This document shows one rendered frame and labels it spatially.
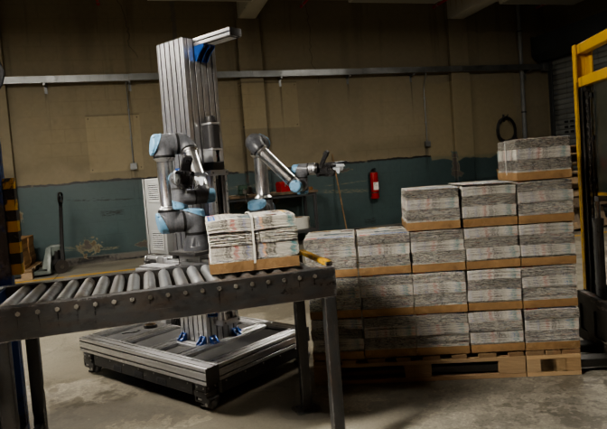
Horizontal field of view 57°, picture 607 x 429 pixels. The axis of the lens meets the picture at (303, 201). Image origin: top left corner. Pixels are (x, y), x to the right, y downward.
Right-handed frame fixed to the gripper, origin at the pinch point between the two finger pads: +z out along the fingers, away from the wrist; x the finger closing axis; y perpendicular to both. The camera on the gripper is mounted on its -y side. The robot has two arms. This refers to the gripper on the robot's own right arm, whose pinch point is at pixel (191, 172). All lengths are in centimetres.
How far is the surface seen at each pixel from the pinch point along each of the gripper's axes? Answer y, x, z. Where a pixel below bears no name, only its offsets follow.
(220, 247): 31.5, -7.6, 25.6
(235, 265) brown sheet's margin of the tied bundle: 38.7, -13.5, 27.8
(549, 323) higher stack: 70, -191, 32
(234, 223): 21.1, -12.2, 27.8
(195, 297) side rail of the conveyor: 50, 5, 38
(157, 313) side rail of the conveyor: 56, 19, 35
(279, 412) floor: 118, -53, -10
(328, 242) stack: 32, -83, -24
